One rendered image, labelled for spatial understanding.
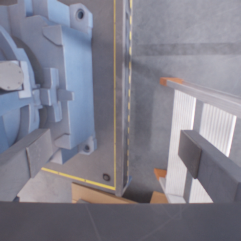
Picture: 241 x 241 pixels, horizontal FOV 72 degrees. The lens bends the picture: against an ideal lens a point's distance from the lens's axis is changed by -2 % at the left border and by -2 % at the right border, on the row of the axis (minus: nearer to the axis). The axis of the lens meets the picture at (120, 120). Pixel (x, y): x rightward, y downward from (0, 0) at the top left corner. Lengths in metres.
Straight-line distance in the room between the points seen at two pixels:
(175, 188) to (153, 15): 0.82
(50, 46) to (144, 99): 0.57
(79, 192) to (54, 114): 0.80
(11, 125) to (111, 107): 0.33
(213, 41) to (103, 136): 0.64
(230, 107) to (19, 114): 0.48
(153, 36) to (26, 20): 0.57
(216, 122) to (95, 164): 0.49
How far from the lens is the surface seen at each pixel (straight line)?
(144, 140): 1.01
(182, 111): 0.72
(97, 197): 1.14
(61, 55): 0.53
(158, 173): 1.03
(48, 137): 0.17
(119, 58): 0.60
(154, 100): 0.94
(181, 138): 0.16
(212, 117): 0.51
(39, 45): 0.59
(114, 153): 0.69
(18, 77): 0.39
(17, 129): 0.50
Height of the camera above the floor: 0.91
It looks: 63 degrees down
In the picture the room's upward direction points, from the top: 126 degrees counter-clockwise
